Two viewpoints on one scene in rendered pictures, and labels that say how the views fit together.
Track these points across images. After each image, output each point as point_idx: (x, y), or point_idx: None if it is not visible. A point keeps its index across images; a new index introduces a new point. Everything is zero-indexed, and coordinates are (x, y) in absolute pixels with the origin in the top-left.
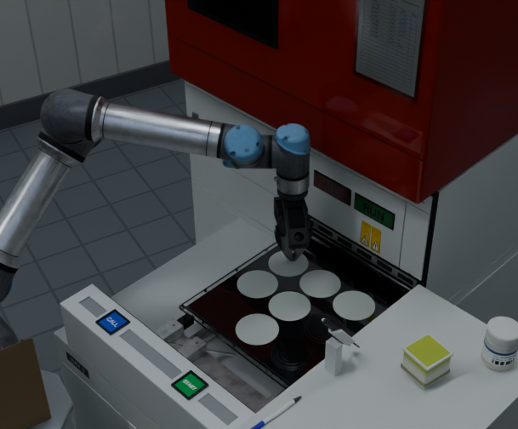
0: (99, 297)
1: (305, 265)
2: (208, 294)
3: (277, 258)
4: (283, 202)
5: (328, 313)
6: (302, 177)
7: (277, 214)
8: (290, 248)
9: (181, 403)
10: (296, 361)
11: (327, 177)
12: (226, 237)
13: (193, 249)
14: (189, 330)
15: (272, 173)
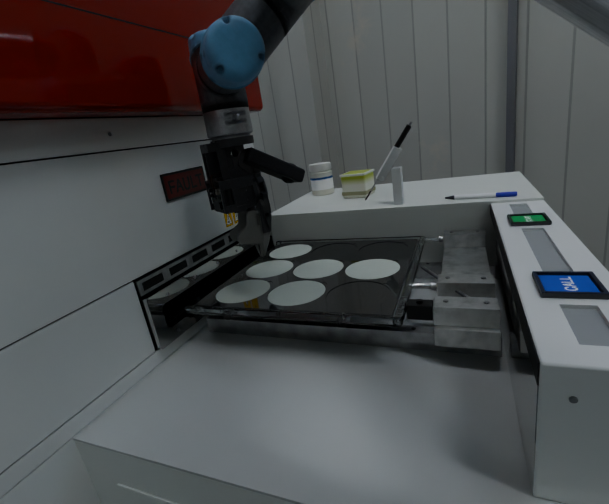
0: (553, 329)
1: (243, 281)
2: (349, 310)
3: (236, 298)
4: (253, 148)
5: (311, 254)
6: (240, 106)
7: (249, 182)
8: (303, 177)
9: (555, 216)
10: (389, 245)
11: (177, 171)
12: (139, 427)
13: (186, 459)
14: (397, 364)
15: (104, 247)
